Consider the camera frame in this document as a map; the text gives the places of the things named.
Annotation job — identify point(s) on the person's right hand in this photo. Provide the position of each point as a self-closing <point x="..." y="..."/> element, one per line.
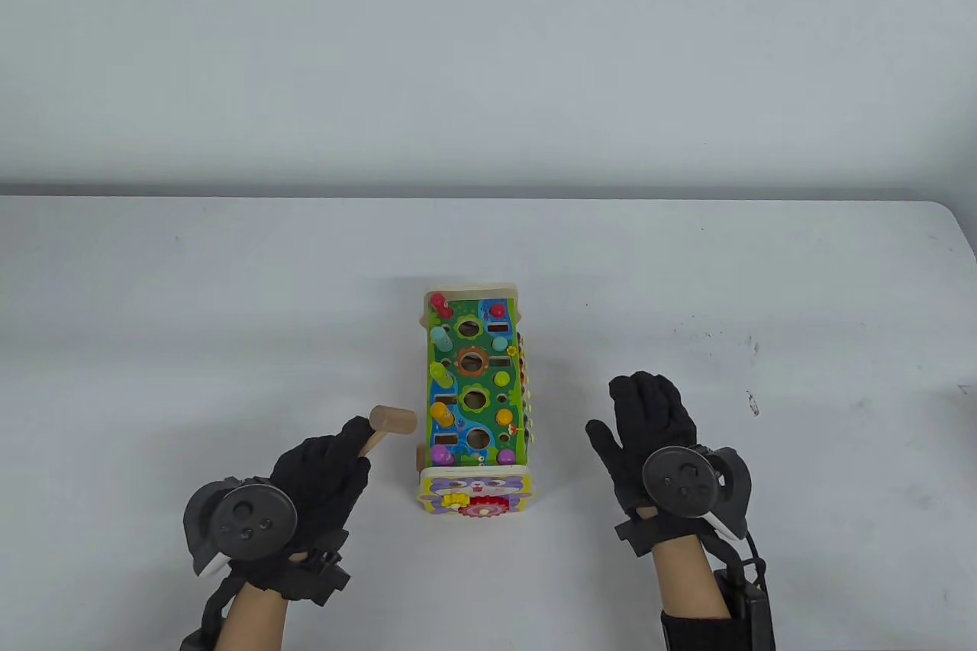
<point x="649" y="414"/>

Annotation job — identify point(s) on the person's left hand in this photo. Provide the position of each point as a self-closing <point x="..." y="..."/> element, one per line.
<point x="320" y="475"/>

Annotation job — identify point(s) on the wooden toy hammer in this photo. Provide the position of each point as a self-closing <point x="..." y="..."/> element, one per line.
<point x="393" y="420"/>

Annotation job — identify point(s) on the group of colourful mole pegs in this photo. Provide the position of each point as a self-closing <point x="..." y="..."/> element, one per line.
<point x="440" y="455"/>

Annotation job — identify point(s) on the colourful wooden whack-a-mole toy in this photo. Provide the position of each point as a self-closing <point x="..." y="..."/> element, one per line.
<point x="473" y="369"/>

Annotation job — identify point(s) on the black right forearm box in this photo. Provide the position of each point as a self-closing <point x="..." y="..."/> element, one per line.
<point x="748" y="609"/>

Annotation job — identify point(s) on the person's right forearm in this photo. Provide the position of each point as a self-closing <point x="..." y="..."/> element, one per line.
<point x="691" y="578"/>

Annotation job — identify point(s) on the person's left forearm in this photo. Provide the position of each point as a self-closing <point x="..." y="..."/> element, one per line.
<point x="256" y="620"/>

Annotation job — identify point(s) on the black left forearm box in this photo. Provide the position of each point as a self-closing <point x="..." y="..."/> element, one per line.
<point x="191" y="642"/>

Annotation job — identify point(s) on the black right hand controller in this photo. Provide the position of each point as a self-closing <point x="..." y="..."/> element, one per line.
<point x="683" y="483"/>

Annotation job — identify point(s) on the black hand controller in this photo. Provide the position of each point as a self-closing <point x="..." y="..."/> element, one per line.
<point x="252" y="517"/>
<point x="683" y="483"/>

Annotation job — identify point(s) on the black left hand controller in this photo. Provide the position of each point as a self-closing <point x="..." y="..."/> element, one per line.
<point x="252" y="517"/>

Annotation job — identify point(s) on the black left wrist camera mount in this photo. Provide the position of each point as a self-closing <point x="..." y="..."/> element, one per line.
<point x="328" y="571"/>

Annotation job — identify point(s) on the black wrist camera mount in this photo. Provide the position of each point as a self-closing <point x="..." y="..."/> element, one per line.
<point x="328" y="571"/>
<point x="633" y="533"/>

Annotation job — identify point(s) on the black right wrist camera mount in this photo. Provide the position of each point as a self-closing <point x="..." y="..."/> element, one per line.
<point x="633" y="533"/>

